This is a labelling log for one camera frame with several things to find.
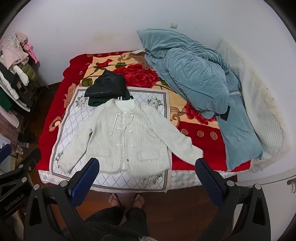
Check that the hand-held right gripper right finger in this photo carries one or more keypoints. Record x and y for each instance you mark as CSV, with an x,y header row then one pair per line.
x,y
208,183

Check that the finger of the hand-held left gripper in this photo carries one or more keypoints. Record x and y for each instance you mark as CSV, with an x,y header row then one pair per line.
x,y
27,162

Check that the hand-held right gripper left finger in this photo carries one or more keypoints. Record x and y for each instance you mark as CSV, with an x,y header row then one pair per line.
x,y
85,180

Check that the white knit cardigan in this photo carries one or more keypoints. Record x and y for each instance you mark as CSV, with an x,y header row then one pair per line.
x,y
138,139

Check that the clothes rack with clothes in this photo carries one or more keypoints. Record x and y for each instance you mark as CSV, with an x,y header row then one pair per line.
x,y
13,76

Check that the pale diamond-patterned bed sheet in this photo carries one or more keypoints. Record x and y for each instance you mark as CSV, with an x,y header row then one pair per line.
x,y
185,179

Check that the person's left foot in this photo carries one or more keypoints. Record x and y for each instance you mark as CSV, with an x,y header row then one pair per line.
x,y
114,200

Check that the person's foot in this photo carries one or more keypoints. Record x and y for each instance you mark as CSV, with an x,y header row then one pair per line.
x,y
114,200
138,201

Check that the white diamond-patterned cloth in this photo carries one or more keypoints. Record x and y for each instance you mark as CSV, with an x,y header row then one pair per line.
x,y
69,129

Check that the person's dark pants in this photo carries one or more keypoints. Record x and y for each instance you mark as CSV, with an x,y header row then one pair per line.
x,y
115,224

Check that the red floral blanket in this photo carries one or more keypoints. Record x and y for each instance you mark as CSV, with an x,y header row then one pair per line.
x,y
196,131

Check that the person's right foot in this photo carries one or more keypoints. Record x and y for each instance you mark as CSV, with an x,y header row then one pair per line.
x,y
138,201

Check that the white quilted bedspread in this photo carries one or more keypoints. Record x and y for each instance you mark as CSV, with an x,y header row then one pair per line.
x,y
259,111

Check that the black jacket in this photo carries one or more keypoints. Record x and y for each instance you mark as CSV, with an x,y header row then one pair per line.
x,y
106,85

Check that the pink hanger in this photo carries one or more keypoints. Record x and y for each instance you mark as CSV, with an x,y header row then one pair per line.
x,y
32,52

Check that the blue quilt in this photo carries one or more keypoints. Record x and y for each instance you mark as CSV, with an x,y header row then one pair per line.
x,y
189,69

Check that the white wall switch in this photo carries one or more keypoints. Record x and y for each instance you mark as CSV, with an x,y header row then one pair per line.
x,y
174,24

